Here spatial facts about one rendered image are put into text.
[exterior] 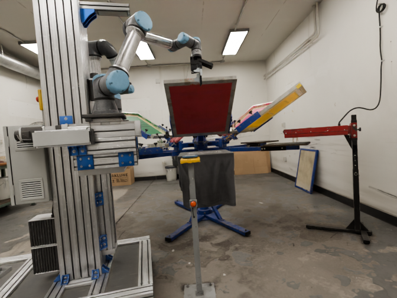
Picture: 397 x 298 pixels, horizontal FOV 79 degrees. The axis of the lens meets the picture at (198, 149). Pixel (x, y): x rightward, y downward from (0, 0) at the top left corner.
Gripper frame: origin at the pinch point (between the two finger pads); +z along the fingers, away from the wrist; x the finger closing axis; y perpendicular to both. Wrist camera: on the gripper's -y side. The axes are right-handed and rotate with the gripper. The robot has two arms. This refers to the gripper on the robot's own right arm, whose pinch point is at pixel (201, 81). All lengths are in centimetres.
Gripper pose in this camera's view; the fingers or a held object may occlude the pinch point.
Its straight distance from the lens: 182.1
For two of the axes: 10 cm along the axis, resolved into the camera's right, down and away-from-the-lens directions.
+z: 0.7, 9.7, -2.4
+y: -10.0, 0.7, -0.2
